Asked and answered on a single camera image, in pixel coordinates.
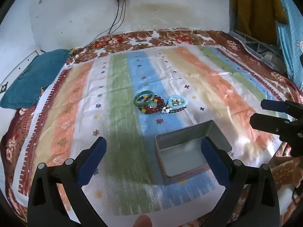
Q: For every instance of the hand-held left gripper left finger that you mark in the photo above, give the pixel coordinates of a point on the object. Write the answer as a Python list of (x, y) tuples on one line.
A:
[(94, 156)]

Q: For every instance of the teal quilted pillow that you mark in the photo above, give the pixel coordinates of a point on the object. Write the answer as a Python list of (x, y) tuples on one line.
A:
[(30, 80)]

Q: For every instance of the striped pastel cloth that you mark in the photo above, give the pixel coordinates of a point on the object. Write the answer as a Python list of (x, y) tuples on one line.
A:
[(118, 123)]

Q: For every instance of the white perforated rail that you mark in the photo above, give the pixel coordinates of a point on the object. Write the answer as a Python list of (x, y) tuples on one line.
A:
[(21, 63)]

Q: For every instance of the blue printed cloth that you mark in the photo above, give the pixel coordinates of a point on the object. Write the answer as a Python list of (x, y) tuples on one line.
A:
[(292, 28)]

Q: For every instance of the mustard yellow cloth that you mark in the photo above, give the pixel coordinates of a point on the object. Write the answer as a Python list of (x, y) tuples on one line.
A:
[(255, 9)]

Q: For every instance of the green jade bangle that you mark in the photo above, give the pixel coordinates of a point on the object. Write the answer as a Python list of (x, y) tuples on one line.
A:
[(135, 100)]

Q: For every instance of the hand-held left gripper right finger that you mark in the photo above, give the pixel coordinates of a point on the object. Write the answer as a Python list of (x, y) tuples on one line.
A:
[(213, 158)]

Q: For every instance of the person's left hand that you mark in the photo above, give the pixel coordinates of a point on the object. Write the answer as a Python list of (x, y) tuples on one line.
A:
[(142, 221)]

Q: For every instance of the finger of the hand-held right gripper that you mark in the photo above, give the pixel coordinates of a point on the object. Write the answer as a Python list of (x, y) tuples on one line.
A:
[(267, 123), (274, 106)]

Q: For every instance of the brown floral blanket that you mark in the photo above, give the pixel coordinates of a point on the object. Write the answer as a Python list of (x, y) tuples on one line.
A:
[(165, 37)]

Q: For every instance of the metal tin box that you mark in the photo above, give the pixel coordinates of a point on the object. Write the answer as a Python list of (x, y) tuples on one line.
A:
[(184, 156)]

